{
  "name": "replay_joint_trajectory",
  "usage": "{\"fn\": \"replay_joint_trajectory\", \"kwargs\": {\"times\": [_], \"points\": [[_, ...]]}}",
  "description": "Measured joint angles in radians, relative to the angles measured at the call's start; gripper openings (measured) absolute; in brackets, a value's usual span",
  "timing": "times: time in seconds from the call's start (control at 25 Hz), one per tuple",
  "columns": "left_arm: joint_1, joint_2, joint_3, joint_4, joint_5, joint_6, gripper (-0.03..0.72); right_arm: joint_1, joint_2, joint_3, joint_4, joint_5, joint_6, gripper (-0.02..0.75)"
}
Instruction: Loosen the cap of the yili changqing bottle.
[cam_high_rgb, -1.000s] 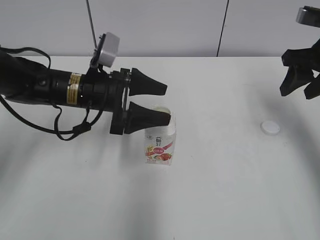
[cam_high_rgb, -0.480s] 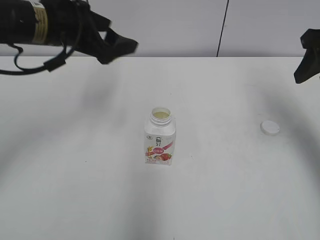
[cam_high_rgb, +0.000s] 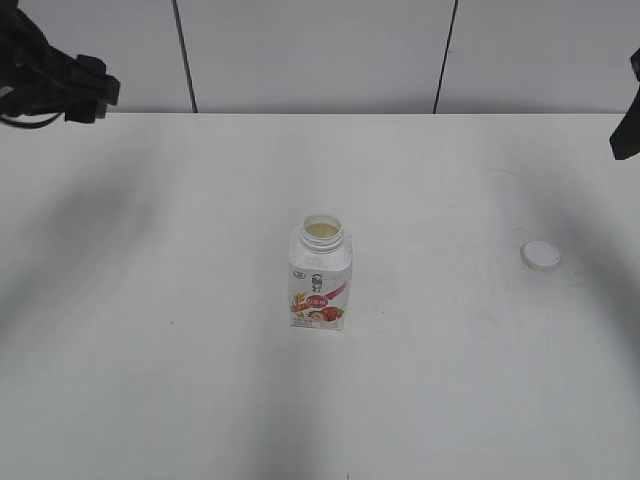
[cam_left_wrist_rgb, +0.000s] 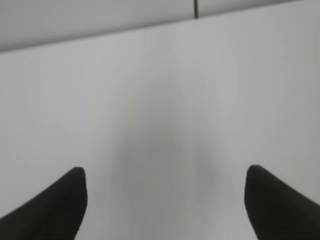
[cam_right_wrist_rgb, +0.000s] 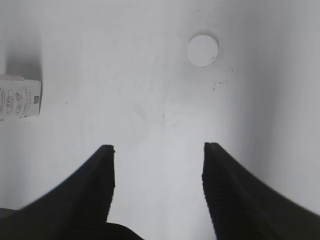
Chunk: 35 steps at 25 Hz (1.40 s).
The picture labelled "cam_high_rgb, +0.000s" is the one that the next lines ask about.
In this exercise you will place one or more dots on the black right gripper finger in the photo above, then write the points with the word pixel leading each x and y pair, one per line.
pixel 625 139

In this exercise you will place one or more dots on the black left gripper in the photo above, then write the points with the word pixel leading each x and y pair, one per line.
pixel 78 88

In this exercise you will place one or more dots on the white bottle cap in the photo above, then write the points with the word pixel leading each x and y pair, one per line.
pixel 539 255

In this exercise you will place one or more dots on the white strawberry yogurt bottle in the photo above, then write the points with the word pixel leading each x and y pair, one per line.
pixel 320 273

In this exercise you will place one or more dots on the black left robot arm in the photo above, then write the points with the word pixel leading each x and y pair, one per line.
pixel 22 42

